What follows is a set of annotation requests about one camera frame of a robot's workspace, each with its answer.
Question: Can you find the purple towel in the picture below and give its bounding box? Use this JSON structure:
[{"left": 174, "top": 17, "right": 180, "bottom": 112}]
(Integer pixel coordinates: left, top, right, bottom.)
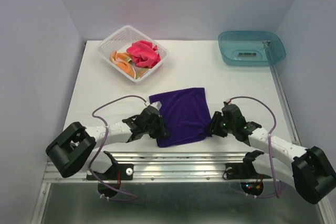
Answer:
[{"left": 149, "top": 88, "right": 212, "bottom": 148}]

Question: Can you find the teal translucent plastic bin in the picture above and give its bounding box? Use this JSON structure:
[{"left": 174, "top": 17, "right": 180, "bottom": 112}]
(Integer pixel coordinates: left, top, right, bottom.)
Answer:
[{"left": 218, "top": 30, "right": 286, "bottom": 67}]

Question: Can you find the aluminium mounting rail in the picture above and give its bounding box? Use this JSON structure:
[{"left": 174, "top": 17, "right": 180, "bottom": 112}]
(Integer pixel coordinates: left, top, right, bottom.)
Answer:
[{"left": 43, "top": 152, "right": 293, "bottom": 185}]

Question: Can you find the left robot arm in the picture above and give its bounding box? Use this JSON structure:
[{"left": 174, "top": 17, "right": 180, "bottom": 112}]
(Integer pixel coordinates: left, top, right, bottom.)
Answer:
[{"left": 46, "top": 103, "right": 170, "bottom": 179}]

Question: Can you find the orange patterned towel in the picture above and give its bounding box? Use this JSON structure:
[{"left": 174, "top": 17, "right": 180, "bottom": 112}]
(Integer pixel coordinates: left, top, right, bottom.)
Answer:
[{"left": 109, "top": 50, "right": 150, "bottom": 79}]

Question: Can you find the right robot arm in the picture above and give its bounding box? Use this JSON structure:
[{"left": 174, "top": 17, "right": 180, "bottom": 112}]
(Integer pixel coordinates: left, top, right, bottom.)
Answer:
[{"left": 206, "top": 103, "right": 335, "bottom": 204}]

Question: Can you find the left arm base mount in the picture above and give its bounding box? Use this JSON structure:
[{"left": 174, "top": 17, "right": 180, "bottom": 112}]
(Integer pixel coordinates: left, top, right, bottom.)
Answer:
[{"left": 86, "top": 151, "right": 134, "bottom": 182}]

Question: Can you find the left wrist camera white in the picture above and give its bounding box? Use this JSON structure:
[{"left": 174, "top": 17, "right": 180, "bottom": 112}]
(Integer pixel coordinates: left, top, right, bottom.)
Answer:
[{"left": 150, "top": 101, "right": 162, "bottom": 110}]

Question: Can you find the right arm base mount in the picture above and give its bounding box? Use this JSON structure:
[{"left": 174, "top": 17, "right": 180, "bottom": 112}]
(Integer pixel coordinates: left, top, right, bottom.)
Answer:
[{"left": 222, "top": 150, "right": 271, "bottom": 180}]

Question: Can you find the pink towel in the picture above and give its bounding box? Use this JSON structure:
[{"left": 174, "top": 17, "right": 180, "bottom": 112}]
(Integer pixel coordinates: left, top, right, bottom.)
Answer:
[{"left": 126, "top": 40, "right": 161, "bottom": 69}]

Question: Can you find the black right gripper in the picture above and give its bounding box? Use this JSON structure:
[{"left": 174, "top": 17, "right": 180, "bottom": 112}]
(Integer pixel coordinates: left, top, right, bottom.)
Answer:
[{"left": 203, "top": 111, "right": 234, "bottom": 138}]

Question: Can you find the white plastic mesh basket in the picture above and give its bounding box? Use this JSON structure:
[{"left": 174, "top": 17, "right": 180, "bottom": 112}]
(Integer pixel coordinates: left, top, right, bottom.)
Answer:
[{"left": 96, "top": 25, "right": 169, "bottom": 83}]

